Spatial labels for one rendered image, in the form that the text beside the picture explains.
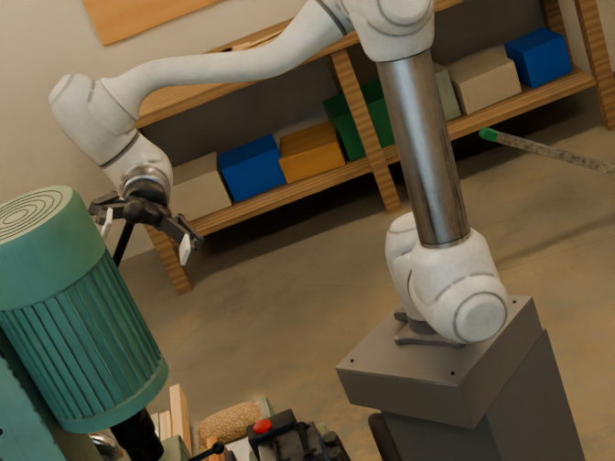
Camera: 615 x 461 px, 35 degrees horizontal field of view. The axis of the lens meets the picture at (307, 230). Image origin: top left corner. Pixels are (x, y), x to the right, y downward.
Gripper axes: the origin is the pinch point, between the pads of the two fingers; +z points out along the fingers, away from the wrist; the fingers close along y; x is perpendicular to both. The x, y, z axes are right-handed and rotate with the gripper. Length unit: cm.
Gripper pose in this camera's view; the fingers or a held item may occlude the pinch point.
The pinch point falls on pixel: (146, 241)
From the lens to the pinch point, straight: 160.7
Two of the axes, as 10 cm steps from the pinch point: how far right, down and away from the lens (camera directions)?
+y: -9.0, -3.2, -2.9
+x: 4.0, -8.7, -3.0
